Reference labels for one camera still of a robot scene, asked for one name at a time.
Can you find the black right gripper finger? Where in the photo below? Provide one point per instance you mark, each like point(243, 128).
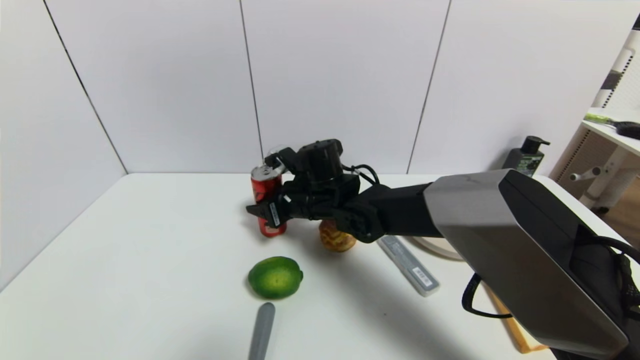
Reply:
point(287, 161)
point(265, 211)

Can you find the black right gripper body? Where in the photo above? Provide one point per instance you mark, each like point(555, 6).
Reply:
point(273, 214)

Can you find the red soda can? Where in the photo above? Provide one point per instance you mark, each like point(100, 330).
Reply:
point(262, 189)

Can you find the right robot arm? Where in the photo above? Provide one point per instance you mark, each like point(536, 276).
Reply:
point(500, 225)

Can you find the brown plate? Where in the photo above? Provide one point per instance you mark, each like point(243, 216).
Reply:
point(440, 248)

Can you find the black object on desk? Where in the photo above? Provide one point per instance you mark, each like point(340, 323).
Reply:
point(629, 130)

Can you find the green lime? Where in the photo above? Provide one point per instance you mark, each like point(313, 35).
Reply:
point(274, 277)

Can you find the cream puff pastry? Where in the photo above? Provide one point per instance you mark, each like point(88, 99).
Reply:
point(337, 242)

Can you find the grey pen case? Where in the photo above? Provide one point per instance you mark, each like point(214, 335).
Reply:
point(410, 265)

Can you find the black pump bottle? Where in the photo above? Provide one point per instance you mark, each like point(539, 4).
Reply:
point(525, 159)

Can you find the white bread slice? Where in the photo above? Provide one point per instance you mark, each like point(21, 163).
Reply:
point(520, 339)

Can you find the green tool on desk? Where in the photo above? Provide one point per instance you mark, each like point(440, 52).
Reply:
point(600, 119)

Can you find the white side desk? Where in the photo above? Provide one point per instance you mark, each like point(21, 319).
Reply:
point(612, 167)

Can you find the white pegboard stand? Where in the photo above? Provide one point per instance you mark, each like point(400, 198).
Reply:
point(622, 70)

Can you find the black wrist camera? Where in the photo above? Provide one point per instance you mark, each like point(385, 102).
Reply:
point(322, 157)

